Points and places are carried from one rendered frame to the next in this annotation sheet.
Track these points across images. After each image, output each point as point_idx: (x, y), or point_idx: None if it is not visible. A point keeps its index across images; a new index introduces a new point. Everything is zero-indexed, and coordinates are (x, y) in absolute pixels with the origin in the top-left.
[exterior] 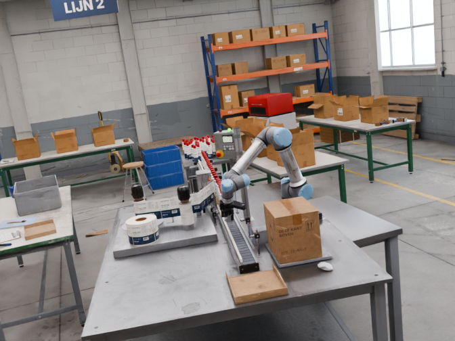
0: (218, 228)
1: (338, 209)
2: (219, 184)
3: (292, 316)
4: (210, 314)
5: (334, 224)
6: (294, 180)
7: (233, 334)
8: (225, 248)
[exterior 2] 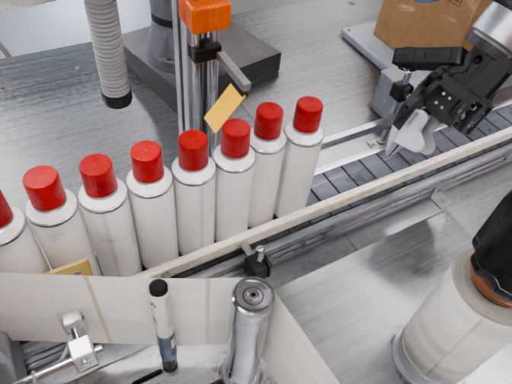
0: (308, 264)
1: (136, 3)
2: (112, 170)
3: None
4: None
5: (251, 9)
6: None
7: None
8: (485, 187)
